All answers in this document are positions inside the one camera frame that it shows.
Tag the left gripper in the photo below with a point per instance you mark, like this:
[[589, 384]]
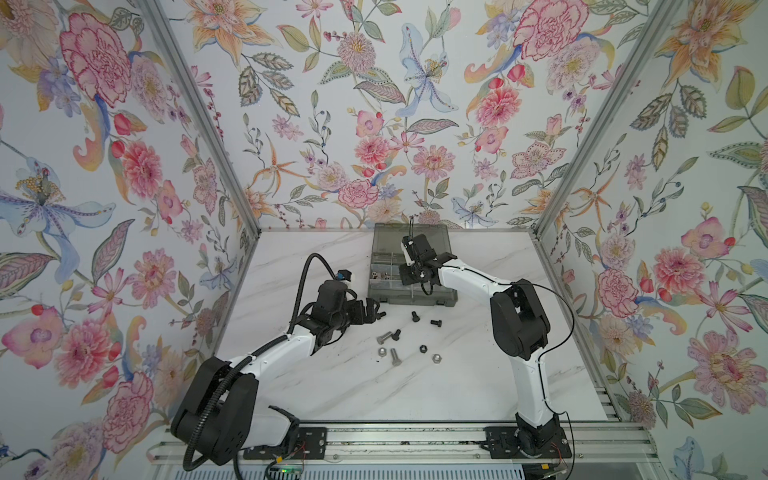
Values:
[[361, 317]]

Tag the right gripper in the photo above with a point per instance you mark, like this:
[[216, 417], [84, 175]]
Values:
[[404, 274]]

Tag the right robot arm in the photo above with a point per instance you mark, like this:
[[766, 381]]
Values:
[[519, 323]]

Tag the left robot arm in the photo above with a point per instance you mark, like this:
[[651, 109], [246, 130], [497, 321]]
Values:
[[219, 415]]

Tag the grey plastic organizer box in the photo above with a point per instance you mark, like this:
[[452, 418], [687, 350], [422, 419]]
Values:
[[385, 284]]

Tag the silver hex bolt long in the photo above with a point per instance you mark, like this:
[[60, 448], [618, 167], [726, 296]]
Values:
[[395, 358]]

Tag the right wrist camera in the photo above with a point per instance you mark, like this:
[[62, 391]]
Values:
[[407, 249]]

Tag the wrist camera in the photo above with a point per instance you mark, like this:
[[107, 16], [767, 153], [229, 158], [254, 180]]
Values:
[[332, 294], [407, 249]]

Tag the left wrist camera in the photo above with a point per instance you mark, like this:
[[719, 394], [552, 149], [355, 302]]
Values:
[[332, 294]]

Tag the aluminium mounting rail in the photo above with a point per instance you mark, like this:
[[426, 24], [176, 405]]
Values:
[[472, 442]]

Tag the left aluminium corner post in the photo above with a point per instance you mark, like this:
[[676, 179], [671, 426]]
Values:
[[162, 32]]

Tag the aluminium corner post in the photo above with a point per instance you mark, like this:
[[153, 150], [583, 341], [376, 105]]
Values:
[[162, 32], [657, 24]]

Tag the right aluminium corner post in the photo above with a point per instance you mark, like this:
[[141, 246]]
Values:
[[657, 24]]

